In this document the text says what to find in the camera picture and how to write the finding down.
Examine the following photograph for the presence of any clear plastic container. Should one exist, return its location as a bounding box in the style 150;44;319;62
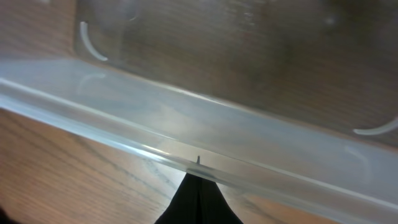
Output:
1;0;397;223

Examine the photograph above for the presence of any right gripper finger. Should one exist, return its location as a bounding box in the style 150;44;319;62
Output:
155;168;243;224

